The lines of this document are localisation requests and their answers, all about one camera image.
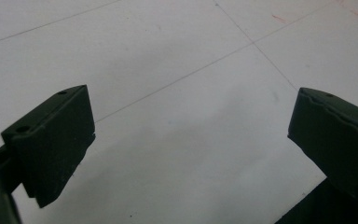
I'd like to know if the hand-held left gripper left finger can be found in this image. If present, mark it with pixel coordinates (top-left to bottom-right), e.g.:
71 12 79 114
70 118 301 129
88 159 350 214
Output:
0 84 96 209

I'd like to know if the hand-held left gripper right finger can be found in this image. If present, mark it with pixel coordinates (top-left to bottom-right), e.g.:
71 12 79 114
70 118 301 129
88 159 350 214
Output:
287 87 358 203

